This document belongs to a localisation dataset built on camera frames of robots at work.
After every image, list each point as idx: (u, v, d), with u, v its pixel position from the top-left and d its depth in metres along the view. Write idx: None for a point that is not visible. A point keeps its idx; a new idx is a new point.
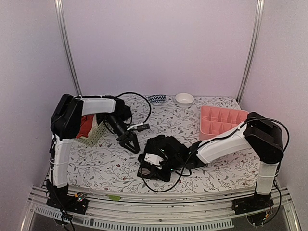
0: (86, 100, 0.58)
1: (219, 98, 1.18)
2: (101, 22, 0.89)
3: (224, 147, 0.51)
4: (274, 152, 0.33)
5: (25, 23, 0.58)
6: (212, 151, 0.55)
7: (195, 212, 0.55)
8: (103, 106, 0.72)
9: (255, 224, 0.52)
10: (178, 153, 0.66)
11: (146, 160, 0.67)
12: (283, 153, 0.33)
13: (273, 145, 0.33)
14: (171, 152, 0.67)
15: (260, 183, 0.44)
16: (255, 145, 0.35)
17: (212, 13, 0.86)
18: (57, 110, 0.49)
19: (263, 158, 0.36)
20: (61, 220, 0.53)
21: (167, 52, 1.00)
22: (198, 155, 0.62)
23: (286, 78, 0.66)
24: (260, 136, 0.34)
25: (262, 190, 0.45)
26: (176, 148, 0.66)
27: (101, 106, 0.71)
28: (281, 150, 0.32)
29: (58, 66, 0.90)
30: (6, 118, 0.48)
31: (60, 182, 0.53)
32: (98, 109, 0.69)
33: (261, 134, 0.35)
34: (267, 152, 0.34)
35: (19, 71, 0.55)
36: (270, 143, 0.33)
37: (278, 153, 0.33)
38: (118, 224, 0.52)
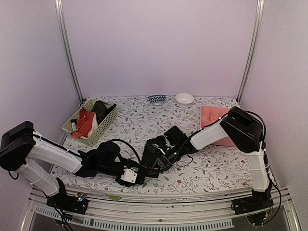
0: (45, 147, 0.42)
1: (219, 98, 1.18)
2: (101, 22, 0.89)
3: (210, 135, 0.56)
4: (246, 140, 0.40)
5: (24, 23, 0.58)
6: (202, 138, 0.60)
7: (195, 212, 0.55)
8: (60, 160, 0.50)
9: (255, 224, 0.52)
10: (178, 139, 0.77)
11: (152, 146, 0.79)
12: (254, 142, 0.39)
13: (246, 134, 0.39)
14: (172, 139, 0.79)
15: (252, 179, 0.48)
16: (230, 132, 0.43)
17: (212, 12, 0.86)
18: (11, 134, 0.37)
19: (238, 145, 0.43)
20: (61, 220, 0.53)
21: (167, 52, 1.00)
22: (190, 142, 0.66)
23: (287, 77, 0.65)
24: (235, 125, 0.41)
25: (255, 186, 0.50)
26: (178, 135, 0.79)
27: (61, 161, 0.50)
28: (251, 139, 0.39)
29: (58, 66, 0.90)
30: (5, 118, 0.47)
31: (48, 191, 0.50)
32: (53, 161, 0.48)
33: (238, 124, 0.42)
34: (241, 139, 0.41)
35: (19, 70, 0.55)
36: (244, 132, 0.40)
37: (249, 141, 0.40)
38: (118, 224, 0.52)
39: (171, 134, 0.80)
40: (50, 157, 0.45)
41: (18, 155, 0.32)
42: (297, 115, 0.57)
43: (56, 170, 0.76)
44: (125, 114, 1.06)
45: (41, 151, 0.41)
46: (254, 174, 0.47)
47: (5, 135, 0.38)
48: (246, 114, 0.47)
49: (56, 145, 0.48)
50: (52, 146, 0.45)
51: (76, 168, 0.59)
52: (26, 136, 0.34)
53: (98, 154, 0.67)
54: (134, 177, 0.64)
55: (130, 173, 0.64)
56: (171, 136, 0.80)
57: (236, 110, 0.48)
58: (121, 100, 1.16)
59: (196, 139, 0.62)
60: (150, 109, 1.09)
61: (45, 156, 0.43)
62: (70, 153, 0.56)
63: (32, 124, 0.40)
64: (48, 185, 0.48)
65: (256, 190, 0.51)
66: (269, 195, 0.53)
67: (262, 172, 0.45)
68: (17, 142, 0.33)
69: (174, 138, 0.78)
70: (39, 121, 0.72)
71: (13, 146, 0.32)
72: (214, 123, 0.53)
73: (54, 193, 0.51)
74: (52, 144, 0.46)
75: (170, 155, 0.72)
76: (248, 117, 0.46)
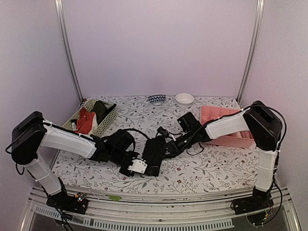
0: (57, 133, 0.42)
1: (219, 98, 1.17)
2: (100, 22, 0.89)
3: (228, 125, 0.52)
4: (266, 137, 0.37)
5: (24, 24, 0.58)
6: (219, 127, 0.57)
7: (195, 212, 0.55)
8: (74, 147, 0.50)
9: (255, 224, 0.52)
10: (191, 126, 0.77)
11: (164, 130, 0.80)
12: (273, 141, 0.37)
13: (268, 131, 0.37)
14: (186, 124, 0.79)
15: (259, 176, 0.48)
16: (252, 126, 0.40)
17: (212, 12, 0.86)
18: (21, 127, 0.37)
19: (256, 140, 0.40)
20: (60, 220, 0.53)
21: (167, 52, 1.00)
22: (206, 129, 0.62)
23: (287, 76, 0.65)
24: (259, 121, 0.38)
25: (260, 186, 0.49)
26: (191, 122, 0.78)
27: (75, 147, 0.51)
28: (273, 137, 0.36)
29: (58, 66, 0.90)
30: (5, 118, 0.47)
31: (50, 190, 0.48)
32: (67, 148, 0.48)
33: (260, 120, 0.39)
34: (261, 135, 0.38)
35: (19, 70, 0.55)
36: (265, 128, 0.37)
37: (268, 138, 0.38)
38: (118, 224, 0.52)
39: (186, 118, 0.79)
40: (63, 144, 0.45)
41: (30, 146, 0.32)
42: (297, 116, 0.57)
43: (57, 170, 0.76)
44: (125, 114, 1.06)
45: (53, 137, 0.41)
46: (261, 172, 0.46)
47: (16, 130, 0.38)
48: (268, 111, 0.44)
49: (65, 130, 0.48)
50: (63, 132, 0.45)
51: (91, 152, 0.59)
52: (35, 126, 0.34)
53: (115, 139, 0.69)
54: (143, 168, 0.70)
55: (140, 163, 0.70)
56: (184, 121, 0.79)
57: (261, 105, 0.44)
58: (121, 100, 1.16)
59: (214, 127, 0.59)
60: (150, 109, 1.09)
61: (58, 143, 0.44)
62: (83, 137, 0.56)
63: (42, 114, 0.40)
64: (53, 183, 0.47)
65: (258, 189, 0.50)
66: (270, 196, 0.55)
67: (269, 172, 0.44)
68: (27, 133, 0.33)
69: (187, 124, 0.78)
70: None
71: (24, 136, 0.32)
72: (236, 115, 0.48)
73: (57, 191, 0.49)
74: (62, 130, 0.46)
75: (179, 142, 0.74)
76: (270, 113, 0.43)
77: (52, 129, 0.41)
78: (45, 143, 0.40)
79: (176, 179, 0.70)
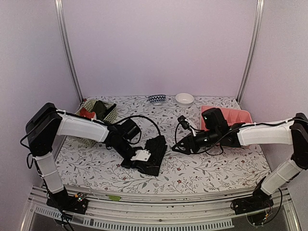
0: (71, 121, 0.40)
1: (219, 98, 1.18)
2: (101, 22, 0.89)
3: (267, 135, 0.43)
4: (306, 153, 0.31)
5: (24, 24, 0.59)
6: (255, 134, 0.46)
7: (195, 212, 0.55)
8: (89, 133, 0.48)
9: (255, 224, 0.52)
10: (219, 126, 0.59)
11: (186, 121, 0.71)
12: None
13: None
14: (212, 123, 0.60)
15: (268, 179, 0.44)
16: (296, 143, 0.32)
17: (212, 12, 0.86)
18: (34, 119, 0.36)
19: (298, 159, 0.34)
20: (60, 220, 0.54)
21: (167, 52, 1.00)
22: (237, 134, 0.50)
23: (287, 76, 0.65)
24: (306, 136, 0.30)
25: (265, 188, 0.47)
26: (219, 121, 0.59)
27: (91, 134, 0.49)
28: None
29: (58, 65, 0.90)
30: (5, 118, 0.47)
31: (55, 187, 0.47)
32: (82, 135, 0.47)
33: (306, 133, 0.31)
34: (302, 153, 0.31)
35: (19, 71, 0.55)
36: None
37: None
38: (118, 224, 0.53)
39: (216, 115, 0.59)
40: (79, 131, 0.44)
41: (46, 134, 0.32)
42: None
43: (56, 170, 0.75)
44: (125, 114, 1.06)
45: (67, 125, 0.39)
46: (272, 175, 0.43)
47: (30, 123, 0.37)
48: None
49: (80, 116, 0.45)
50: (78, 119, 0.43)
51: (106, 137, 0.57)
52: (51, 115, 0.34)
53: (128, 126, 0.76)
54: (147, 156, 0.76)
55: (144, 152, 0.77)
56: (211, 119, 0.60)
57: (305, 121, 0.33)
58: (121, 100, 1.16)
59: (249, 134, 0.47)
60: (150, 109, 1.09)
61: (73, 131, 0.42)
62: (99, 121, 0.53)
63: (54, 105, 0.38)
64: (57, 181, 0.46)
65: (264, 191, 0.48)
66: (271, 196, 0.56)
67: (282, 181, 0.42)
68: (42, 123, 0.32)
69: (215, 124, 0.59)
70: None
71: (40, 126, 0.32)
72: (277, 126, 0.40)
73: (60, 189, 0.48)
74: (78, 117, 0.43)
75: (199, 139, 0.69)
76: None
77: (65, 117, 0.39)
78: (60, 131, 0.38)
79: (176, 179, 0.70)
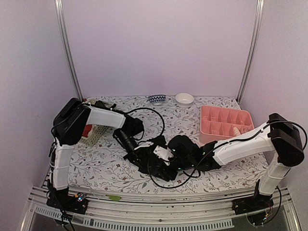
0: (96, 111, 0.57)
1: (219, 98, 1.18)
2: (101, 22, 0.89)
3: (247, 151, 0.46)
4: (296, 156, 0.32)
5: (24, 24, 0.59)
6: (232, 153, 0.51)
7: (195, 212, 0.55)
8: (107, 120, 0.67)
9: (255, 224, 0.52)
10: (192, 154, 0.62)
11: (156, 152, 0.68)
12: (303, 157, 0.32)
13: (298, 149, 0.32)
14: (184, 151, 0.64)
15: (266, 183, 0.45)
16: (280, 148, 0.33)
17: (212, 12, 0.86)
18: (64, 113, 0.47)
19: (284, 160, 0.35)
20: (61, 220, 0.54)
21: (167, 52, 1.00)
22: (214, 158, 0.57)
23: (287, 76, 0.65)
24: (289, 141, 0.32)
25: (263, 191, 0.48)
26: (190, 147, 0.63)
27: (108, 121, 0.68)
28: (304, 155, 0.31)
29: (58, 66, 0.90)
30: (5, 118, 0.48)
31: (59, 184, 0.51)
32: (103, 121, 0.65)
33: (287, 137, 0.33)
34: (290, 156, 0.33)
35: (19, 71, 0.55)
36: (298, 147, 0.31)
37: (299, 158, 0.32)
38: (118, 224, 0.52)
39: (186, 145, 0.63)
40: (100, 117, 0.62)
41: (79, 124, 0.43)
42: (296, 116, 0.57)
43: None
44: None
45: (94, 113, 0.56)
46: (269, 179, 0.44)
47: (60, 118, 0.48)
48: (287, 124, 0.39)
49: (101, 108, 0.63)
50: (100, 109, 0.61)
51: (122, 122, 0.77)
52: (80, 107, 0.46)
53: (135, 119, 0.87)
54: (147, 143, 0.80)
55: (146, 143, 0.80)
56: (181, 148, 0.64)
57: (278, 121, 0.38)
58: (121, 100, 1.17)
59: (223, 155, 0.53)
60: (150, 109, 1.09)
61: (97, 118, 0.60)
62: (116, 111, 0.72)
63: (79, 100, 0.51)
64: (65, 176, 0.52)
65: (262, 194, 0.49)
66: (273, 199, 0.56)
67: (278, 180, 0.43)
68: (74, 116, 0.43)
69: (187, 152, 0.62)
70: (40, 120, 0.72)
71: (73, 117, 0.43)
72: (254, 137, 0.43)
73: (63, 187, 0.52)
74: (100, 108, 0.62)
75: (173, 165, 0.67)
76: (289, 125, 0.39)
77: (92, 108, 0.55)
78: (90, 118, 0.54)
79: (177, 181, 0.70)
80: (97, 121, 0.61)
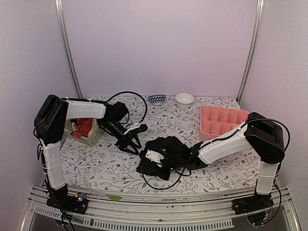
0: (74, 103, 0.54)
1: (219, 98, 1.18)
2: (101, 22, 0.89)
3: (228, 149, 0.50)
4: (275, 152, 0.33)
5: (25, 25, 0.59)
6: (216, 152, 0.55)
7: (195, 212, 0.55)
8: (87, 112, 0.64)
9: (255, 224, 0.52)
10: (180, 153, 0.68)
11: (147, 156, 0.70)
12: (284, 153, 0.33)
13: (275, 145, 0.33)
14: (173, 151, 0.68)
15: (260, 182, 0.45)
16: (257, 146, 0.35)
17: (212, 12, 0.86)
18: (42, 112, 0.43)
19: (264, 158, 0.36)
20: (60, 220, 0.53)
21: (167, 51, 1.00)
22: (198, 157, 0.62)
23: (287, 76, 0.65)
24: (264, 138, 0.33)
25: (262, 190, 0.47)
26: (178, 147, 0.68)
27: (89, 112, 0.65)
28: (282, 151, 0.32)
29: (58, 66, 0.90)
30: (6, 118, 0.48)
31: (57, 183, 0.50)
32: (85, 113, 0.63)
33: (262, 134, 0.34)
34: (269, 152, 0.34)
35: (19, 71, 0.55)
36: (275, 145, 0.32)
37: (279, 154, 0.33)
38: (118, 224, 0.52)
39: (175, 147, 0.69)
40: (80, 110, 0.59)
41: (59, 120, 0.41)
42: (297, 116, 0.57)
43: None
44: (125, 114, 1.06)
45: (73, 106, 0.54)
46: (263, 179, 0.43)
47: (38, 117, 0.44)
48: (266, 121, 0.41)
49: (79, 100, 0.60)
50: (79, 102, 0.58)
51: (104, 112, 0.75)
52: (58, 101, 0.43)
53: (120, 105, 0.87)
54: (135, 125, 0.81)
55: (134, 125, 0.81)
56: (170, 148, 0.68)
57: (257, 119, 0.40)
58: (121, 100, 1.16)
59: (208, 153, 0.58)
60: (150, 109, 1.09)
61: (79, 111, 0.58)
62: (94, 102, 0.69)
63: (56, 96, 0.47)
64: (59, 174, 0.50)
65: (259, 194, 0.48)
66: (273, 198, 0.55)
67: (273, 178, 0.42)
68: (53, 112, 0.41)
69: (176, 151, 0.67)
70: None
71: (51, 114, 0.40)
72: (232, 136, 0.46)
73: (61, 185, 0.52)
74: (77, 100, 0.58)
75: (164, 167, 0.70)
76: (269, 122, 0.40)
77: (70, 102, 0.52)
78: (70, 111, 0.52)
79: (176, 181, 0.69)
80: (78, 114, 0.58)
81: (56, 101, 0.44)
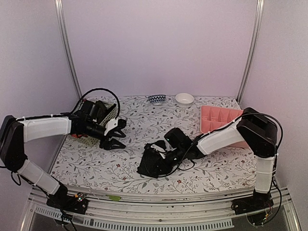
0: (31, 122, 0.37)
1: (219, 98, 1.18)
2: (101, 22, 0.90)
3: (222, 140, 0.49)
4: (265, 145, 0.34)
5: (25, 25, 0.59)
6: (213, 143, 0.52)
7: (195, 212, 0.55)
8: (58, 130, 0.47)
9: (255, 224, 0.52)
10: (182, 143, 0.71)
11: (152, 147, 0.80)
12: (274, 147, 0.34)
13: (264, 138, 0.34)
14: (175, 141, 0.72)
15: (257, 180, 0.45)
16: (247, 138, 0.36)
17: (212, 12, 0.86)
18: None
19: (255, 150, 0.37)
20: (60, 220, 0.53)
21: (167, 51, 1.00)
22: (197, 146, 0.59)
23: (287, 76, 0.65)
24: (255, 131, 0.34)
25: (261, 188, 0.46)
26: (180, 137, 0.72)
27: (59, 129, 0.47)
28: (272, 144, 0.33)
29: (58, 66, 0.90)
30: (6, 118, 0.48)
31: (51, 189, 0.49)
32: (52, 133, 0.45)
33: (252, 127, 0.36)
34: (260, 145, 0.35)
35: (19, 71, 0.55)
36: (264, 137, 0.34)
37: (268, 147, 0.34)
38: (118, 224, 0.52)
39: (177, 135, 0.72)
40: (45, 131, 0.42)
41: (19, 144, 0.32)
42: (297, 116, 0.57)
43: (57, 170, 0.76)
44: (125, 114, 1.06)
45: (30, 127, 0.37)
46: (259, 176, 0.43)
47: None
48: (260, 116, 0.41)
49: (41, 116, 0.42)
50: (40, 120, 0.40)
51: (70, 126, 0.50)
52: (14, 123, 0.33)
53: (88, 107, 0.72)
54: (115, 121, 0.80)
55: (111, 122, 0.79)
56: (173, 138, 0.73)
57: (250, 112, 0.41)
58: (121, 100, 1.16)
59: (205, 144, 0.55)
60: (150, 109, 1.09)
61: (40, 133, 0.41)
62: (57, 115, 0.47)
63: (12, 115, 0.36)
64: (50, 182, 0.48)
65: (257, 192, 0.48)
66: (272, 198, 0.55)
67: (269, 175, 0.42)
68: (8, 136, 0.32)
69: (178, 141, 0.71)
70: None
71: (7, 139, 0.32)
72: (228, 127, 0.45)
73: (57, 187, 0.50)
74: (39, 116, 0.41)
75: (169, 158, 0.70)
76: (263, 118, 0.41)
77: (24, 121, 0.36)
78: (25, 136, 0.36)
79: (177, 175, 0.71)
80: (40, 135, 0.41)
81: (11, 123, 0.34)
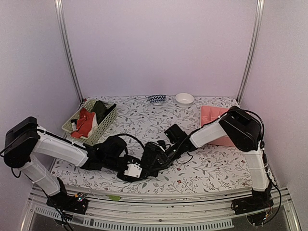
0: (50, 139, 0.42)
1: (219, 98, 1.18)
2: (101, 22, 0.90)
3: (210, 134, 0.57)
4: (244, 139, 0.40)
5: (24, 24, 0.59)
6: (202, 136, 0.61)
7: (195, 212, 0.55)
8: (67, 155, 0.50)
9: (255, 224, 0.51)
10: (178, 138, 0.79)
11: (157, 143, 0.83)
12: (252, 141, 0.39)
13: (244, 132, 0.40)
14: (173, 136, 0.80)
15: (253, 178, 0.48)
16: (229, 131, 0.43)
17: (211, 12, 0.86)
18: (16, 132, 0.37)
19: (237, 143, 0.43)
20: (60, 220, 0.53)
21: (167, 51, 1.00)
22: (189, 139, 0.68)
23: (287, 75, 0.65)
24: (234, 125, 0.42)
25: (258, 187, 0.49)
26: (177, 133, 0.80)
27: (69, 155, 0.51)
28: (250, 138, 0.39)
29: (58, 65, 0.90)
30: (6, 118, 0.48)
31: (50, 191, 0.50)
32: (62, 158, 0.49)
33: (233, 122, 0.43)
34: (240, 139, 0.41)
35: (19, 71, 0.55)
36: (242, 132, 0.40)
37: (246, 140, 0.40)
38: (118, 224, 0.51)
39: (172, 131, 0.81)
40: (57, 150, 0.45)
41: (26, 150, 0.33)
42: (297, 116, 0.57)
43: (56, 170, 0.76)
44: (125, 114, 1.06)
45: (47, 144, 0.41)
46: (252, 173, 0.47)
47: (10, 134, 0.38)
48: (246, 114, 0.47)
49: (62, 138, 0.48)
50: (60, 141, 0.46)
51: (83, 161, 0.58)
52: (32, 132, 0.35)
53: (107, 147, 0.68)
54: (138, 172, 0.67)
55: (135, 168, 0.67)
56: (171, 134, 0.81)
57: (235, 110, 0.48)
58: (121, 100, 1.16)
59: (196, 137, 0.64)
60: (150, 109, 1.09)
61: (53, 151, 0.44)
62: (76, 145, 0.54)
63: (36, 120, 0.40)
64: (51, 185, 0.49)
65: (256, 190, 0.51)
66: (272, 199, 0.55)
67: (263, 172, 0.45)
68: (19, 139, 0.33)
69: (175, 136, 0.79)
70: (40, 120, 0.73)
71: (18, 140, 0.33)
72: (214, 122, 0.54)
73: (55, 192, 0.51)
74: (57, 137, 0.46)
75: (170, 152, 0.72)
76: (247, 116, 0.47)
77: (44, 136, 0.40)
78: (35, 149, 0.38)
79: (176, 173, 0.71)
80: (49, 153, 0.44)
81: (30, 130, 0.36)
